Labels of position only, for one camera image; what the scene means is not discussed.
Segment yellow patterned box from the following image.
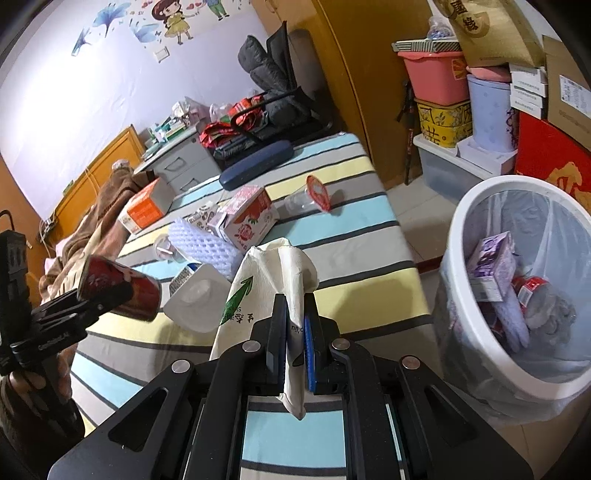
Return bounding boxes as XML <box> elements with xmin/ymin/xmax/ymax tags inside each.
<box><xmin>413</xmin><ymin>98</ymin><xmax>474</xmax><ymax>148</ymax></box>

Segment person's left hand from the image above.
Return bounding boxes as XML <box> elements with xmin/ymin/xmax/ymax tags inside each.
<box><xmin>7</xmin><ymin>353</ymin><xmax>75</xmax><ymax>408</ymax></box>

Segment small clear plastic cup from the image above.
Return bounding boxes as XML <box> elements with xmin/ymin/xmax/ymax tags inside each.
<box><xmin>152</xmin><ymin>233</ymin><xmax>185</xmax><ymax>264</ymax></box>

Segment black office chair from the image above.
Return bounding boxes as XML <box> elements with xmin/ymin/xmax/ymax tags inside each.
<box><xmin>217</xmin><ymin>25</ymin><xmax>345</xmax><ymax>160</ymax></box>

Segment open cardboard box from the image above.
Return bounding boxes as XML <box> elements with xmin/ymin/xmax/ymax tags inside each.
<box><xmin>542</xmin><ymin>34</ymin><xmax>591</xmax><ymax>153</ymax></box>

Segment dark blue glasses case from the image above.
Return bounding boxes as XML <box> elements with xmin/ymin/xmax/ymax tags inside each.
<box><xmin>219</xmin><ymin>141</ymin><xmax>294</xmax><ymax>190</ymax></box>

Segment pink plastic lid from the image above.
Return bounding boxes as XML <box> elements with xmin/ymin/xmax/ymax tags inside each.
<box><xmin>466</xmin><ymin>65</ymin><xmax>513</xmax><ymax>84</ymax></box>

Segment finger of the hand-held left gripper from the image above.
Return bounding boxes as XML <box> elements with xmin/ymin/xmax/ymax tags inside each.
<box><xmin>30</xmin><ymin>281</ymin><xmax>134</xmax><ymax>324</ymax></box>

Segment striped flat box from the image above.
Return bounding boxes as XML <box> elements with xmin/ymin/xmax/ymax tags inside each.
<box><xmin>392</xmin><ymin>39</ymin><xmax>462</xmax><ymax>54</ymax></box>

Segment white plastic yoghurt tub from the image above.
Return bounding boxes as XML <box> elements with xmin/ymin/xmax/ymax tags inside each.
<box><xmin>164</xmin><ymin>263</ymin><xmax>236</xmax><ymax>333</ymax></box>

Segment black white patterned carton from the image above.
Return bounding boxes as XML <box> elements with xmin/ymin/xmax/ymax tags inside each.
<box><xmin>187</xmin><ymin>203</ymin><xmax>227</xmax><ymax>234</ymax></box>

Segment red drink can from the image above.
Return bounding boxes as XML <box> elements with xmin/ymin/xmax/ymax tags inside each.
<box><xmin>78</xmin><ymin>255</ymin><xmax>162</xmax><ymax>322</ymax></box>

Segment cartoon couple wall sticker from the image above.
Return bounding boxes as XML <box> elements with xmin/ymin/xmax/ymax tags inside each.
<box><xmin>69</xmin><ymin>0</ymin><xmax>252</xmax><ymax>58</ymax></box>

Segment person's left forearm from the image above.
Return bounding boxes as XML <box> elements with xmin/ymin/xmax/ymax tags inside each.
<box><xmin>0</xmin><ymin>392</ymin><xmax>86</xmax><ymax>467</ymax></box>

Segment lilac round bin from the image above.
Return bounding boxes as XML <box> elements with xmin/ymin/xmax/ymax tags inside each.
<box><xmin>466</xmin><ymin>74</ymin><xmax>518</xmax><ymax>153</ymax></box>

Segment pile of small boxes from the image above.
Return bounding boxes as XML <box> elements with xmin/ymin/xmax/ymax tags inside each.
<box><xmin>148</xmin><ymin>97</ymin><xmax>213</xmax><ymax>144</ymax></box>

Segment clear plastic cup red lid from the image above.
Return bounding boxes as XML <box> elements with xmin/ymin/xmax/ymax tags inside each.
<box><xmin>284</xmin><ymin>174</ymin><xmax>332</xmax><ymax>217</ymax></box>

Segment red gift box gold print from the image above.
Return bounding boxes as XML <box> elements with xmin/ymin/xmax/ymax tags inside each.
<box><xmin>515</xmin><ymin>111</ymin><xmax>591</xmax><ymax>213</ymax></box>

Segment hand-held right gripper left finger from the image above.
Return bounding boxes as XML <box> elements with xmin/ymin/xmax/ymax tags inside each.
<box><xmin>46</xmin><ymin>293</ymin><xmax>289</xmax><ymax>480</ymax></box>

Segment small white flat box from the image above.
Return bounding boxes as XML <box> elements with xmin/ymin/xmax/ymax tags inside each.
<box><xmin>510</xmin><ymin>105</ymin><xmax>548</xmax><ymax>121</ymax></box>
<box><xmin>509</xmin><ymin>65</ymin><xmax>548</xmax><ymax>85</ymax></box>
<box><xmin>509</xmin><ymin>83</ymin><xmax>550</xmax><ymax>107</ymax></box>

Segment wooden bed headboard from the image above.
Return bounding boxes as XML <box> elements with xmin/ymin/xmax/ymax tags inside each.
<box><xmin>46</xmin><ymin>124</ymin><xmax>148</xmax><ymax>232</ymax></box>

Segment brown blanket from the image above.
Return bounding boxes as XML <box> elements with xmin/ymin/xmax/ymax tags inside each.
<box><xmin>39</xmin><ymin>159</ymin><xmax>155</xmax><ymax>305</ymax></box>

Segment red printed bags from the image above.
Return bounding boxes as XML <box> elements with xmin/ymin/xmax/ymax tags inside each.
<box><xmin>198</xmin><ymin>92</ymin><xmax>269</xmax><ymax>148</ymax></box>

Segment grey padded cushion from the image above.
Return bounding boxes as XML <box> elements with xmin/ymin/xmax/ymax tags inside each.
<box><xmin>238</xmin><ymin>34</ymin><xmax>305</xmax><ymax>125</ymax></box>

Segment grey bedside cabinet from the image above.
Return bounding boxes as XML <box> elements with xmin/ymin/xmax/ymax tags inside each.
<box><xmin>134</xmin><ymin>127</ymin><xmax>222</xmax><ymax>195</ymax></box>

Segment clear storage box white lid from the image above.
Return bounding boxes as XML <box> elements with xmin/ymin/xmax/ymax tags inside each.
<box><xmin>413</xmin><ymin>134</ymin><xmax>499</xmax><ymax>192</ymax></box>

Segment pink plastic storage bin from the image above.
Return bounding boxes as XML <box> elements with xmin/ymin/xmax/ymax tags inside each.
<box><xmin>397</xmin><ymin>50</ymin><xmax>472</xmax><ymax>106</ymax></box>

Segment wooden wardrobe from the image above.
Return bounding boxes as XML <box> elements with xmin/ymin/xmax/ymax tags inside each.
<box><xmin>252</xmin><ymin>0</ymin><xmax>458</xmax><ymax>190</ymax></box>

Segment clear plastic bottle red label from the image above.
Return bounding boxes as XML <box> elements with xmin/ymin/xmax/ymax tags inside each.
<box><xmin>510</xmin><ymin>274</ymin><xmax>575</xmax><ymax>330</ymax></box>

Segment purple drink carton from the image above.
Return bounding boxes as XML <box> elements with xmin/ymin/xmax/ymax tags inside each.
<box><xmin>465</xmin><ymin>231</ymin><xmax>518</xmax><ymax>303</ymax></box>

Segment orange and white box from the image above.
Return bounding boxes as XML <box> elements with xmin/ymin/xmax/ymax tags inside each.
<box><xmin>117</xmin><ymin>178</ymin><xmax>174</xmax><ymax>236</ymax></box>

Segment wooden cupboard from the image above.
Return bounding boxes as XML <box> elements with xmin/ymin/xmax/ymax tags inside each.
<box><xmin>0</xmin><ymin>152</ymin><xmax>47</xmax><ymax>259</ymax></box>

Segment brown paper bag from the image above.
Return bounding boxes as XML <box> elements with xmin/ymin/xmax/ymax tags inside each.
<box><xmin>434</xmin><ymin>0</ymin><xmax>546</xmax><ymax>68</ymax></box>

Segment clear bag of blue items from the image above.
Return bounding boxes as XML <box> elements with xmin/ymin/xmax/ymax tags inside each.
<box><xmin>427</xmin><ymin>16</ymin><xmax>458</xmax><ymax>42</ymax></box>

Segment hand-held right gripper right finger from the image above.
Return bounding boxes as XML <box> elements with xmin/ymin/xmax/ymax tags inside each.
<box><xmin>302</xmin><ymin>293</ymin><xmax>532</xmax><ymax>480</ymax></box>

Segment pink milk carton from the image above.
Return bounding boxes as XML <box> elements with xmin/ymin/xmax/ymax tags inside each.
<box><xmin>217</xmin><ymin>185</ymin><xmax>280</xmax><ymax>250</ymax></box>

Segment cream printed paper bag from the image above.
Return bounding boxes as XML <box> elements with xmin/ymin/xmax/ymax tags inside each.
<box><xmin>209</xmin><ymin>237</ymin><xmax>320</xmax><ymax>421</ymax></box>

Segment white bin with plastic liner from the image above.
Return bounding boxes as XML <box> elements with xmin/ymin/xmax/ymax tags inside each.
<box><xmin>436</xmin><ymin>174</ymin><xmax>591</xmax><ymax>425</ymax></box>

